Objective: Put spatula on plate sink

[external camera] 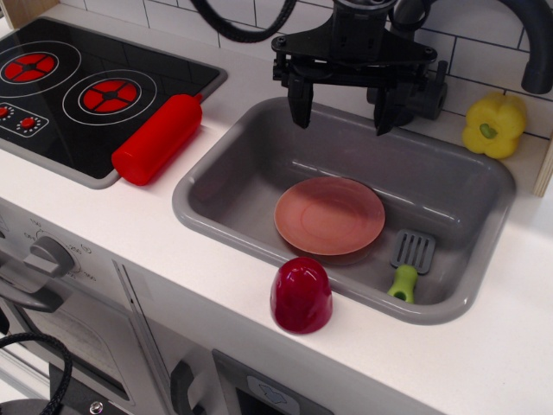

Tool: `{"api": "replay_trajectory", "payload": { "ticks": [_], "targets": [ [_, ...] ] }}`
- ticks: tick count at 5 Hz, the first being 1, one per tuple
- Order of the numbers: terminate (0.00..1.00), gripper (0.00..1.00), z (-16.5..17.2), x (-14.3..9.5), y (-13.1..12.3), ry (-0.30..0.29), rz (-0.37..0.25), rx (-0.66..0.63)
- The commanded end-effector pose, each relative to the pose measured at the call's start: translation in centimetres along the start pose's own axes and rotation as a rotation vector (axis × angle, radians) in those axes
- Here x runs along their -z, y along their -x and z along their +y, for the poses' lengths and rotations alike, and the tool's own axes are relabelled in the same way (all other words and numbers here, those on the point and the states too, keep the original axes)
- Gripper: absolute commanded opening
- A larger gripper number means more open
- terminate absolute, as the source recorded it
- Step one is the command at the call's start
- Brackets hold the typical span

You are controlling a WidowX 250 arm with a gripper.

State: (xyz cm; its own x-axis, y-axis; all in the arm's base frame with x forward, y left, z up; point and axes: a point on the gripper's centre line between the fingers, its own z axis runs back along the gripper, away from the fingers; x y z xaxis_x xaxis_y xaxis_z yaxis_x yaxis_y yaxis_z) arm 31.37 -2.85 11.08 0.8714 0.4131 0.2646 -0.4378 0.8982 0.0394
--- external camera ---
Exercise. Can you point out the wooden side panel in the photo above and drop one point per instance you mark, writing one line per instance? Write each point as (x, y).
(545, 172)

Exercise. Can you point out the black toy stove top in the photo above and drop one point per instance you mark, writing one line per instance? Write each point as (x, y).
(70, 96)

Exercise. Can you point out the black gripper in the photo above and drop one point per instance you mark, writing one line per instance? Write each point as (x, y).
(359, 45)

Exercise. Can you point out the red ketchup bottle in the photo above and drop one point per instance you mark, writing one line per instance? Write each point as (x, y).
(142, 155)

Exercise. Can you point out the dark red cup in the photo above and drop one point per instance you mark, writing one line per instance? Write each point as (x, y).
(301, 297)

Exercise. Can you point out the yellow bell pepper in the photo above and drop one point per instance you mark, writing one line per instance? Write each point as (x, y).
(494, 125)

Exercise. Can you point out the pink plate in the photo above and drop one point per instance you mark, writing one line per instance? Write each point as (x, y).
(332, 218)

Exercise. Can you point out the grey sink basin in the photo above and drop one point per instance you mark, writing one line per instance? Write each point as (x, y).
(403, 223)

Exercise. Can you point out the dark grey faucet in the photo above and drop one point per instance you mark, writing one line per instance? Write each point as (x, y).
(490, 46)

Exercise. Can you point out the grey oven door handle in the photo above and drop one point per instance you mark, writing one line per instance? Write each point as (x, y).
(29, 289)

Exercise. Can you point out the grey spatula green handle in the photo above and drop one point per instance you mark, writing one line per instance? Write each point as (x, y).
(411, 258)

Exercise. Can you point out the dark grey dishwasher handle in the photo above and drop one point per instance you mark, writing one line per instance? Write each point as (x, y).
(181, 379)

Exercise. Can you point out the grey oven knob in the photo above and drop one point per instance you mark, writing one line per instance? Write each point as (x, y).
(49, 257)

